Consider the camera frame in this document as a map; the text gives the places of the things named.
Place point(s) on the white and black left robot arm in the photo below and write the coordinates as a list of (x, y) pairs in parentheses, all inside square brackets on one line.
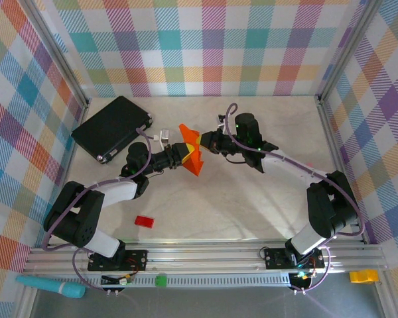
[(117, 193)]

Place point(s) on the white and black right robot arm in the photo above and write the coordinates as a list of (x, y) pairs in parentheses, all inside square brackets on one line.
[(285, 164)]

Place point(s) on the black flat case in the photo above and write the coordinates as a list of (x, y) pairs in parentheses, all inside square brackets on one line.
[(109, 126)]

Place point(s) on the red plastic block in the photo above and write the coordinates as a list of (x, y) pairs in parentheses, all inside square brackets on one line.
[(144, 222)]

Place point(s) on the green plastic block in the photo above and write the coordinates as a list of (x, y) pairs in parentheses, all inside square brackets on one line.
[(160, 281)]

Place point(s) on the teal cylinder with white band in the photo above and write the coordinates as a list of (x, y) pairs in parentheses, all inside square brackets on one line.
[(69, 290)]

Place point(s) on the yellow plastic block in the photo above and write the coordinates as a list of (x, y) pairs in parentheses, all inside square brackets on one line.
[(363, 276)]

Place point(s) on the aluminium side rail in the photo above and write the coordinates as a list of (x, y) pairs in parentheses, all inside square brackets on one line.
[(335, 149), (61, 185)]

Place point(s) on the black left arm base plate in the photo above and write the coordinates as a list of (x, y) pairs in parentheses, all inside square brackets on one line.
[(136, 260)]

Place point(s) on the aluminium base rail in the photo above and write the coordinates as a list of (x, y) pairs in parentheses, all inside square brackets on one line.
[(202, 261)]

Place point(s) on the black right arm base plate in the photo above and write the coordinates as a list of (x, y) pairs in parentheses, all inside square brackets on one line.
[(275, 258)]

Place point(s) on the aluminium frame post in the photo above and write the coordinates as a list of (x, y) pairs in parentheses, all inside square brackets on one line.
[(348, 49), (58, 56)]

